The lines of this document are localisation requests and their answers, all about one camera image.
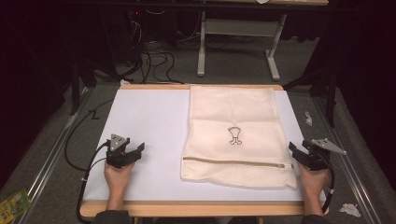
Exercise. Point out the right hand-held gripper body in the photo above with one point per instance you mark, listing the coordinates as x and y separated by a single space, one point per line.
317 155

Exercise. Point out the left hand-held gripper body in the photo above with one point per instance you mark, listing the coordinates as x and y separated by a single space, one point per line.
117 157

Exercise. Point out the cream mesh laundry bag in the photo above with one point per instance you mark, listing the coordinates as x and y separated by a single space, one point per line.
236 118

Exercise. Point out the person's left hand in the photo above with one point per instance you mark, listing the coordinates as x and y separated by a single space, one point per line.
118 177

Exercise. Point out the person's right hand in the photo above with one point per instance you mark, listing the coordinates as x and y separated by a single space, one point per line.
313 182

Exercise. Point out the small crumpled white paper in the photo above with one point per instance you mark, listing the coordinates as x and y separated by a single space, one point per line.
308 118

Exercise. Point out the large crumpled white paper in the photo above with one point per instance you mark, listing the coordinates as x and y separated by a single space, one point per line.
350 210

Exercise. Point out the black metal stand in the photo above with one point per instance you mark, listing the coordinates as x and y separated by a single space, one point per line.
331 93
76 84

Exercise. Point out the small white plug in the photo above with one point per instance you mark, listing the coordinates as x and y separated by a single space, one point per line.
124 82

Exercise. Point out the green printed packet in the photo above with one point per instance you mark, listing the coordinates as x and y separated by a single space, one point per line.
12 207

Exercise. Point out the metal floor rail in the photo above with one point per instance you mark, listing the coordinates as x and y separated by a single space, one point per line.
53 155
345 155

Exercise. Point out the white desk frame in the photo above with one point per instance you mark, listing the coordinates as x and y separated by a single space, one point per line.
239 27

